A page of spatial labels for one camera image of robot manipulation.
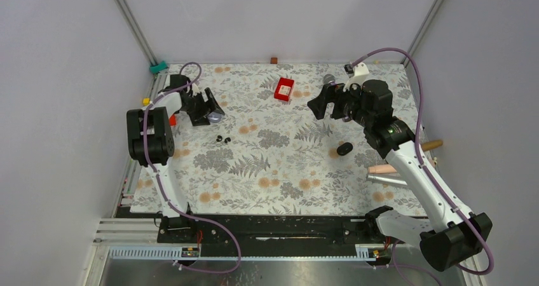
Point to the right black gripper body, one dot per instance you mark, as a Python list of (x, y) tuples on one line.
[(348, 103)]

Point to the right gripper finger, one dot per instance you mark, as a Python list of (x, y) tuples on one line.
[(318, 105), (330, 92)]

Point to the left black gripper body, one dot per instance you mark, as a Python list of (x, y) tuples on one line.
[(196, 103)]

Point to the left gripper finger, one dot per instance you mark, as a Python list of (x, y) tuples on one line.
[(200, 117), (211, 105)]

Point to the lavender earbud charging case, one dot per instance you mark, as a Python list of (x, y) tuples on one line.
[(215, 117)]

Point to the black earbud case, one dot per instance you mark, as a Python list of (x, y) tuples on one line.
[(344, 149)]

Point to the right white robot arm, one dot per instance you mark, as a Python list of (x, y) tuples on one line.
[(454, 232)]

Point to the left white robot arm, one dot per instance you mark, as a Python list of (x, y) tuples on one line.
[(151, 144)]

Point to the purple glitter microphone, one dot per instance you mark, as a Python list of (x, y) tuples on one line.
[(329, 79)]

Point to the red open box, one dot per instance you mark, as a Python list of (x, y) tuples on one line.
[(284, 89)]

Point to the teal block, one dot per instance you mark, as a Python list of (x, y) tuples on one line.
[(154, 69)]

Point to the floral patterned mat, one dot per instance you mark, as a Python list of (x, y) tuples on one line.
[(281, 160)]

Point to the pink cylinder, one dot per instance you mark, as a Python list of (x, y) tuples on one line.
[(381, 169)]

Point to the silver metal cylinder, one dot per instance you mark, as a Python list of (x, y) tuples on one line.
[(387, 179)]

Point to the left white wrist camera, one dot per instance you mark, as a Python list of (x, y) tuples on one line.
[(194, 89)]

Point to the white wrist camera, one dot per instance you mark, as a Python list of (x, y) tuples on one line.
[(357, 76), (194, 89)]

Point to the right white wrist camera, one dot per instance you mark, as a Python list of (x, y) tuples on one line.
[(357, 76)]

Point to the wooden handle stick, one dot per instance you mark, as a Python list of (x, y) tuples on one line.
[(430, 145)]

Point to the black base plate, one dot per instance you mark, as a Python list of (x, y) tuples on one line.
[(271, 235)]

